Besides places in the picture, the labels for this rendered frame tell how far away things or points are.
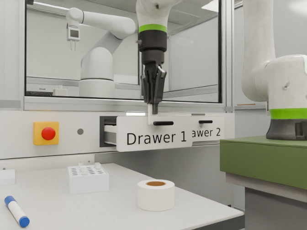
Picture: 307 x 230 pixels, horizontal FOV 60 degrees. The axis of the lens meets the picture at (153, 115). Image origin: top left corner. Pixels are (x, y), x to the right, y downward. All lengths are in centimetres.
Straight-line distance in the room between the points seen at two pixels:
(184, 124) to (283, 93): 33
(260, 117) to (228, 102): 128
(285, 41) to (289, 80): 173
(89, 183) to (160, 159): 54
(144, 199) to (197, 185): 77
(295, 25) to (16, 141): 222
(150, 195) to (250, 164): 37
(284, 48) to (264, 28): 152
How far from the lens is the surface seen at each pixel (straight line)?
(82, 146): 96
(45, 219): 49
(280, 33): 260
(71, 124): 94
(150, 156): 107
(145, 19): 87
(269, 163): 75
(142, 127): 86
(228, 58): 137
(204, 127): 121
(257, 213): 90
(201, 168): 124
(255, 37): 103
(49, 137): 86
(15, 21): 96
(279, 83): 85
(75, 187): 61
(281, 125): 85
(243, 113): 271
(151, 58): 84
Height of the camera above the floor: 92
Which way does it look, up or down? level
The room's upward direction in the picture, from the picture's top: straight up
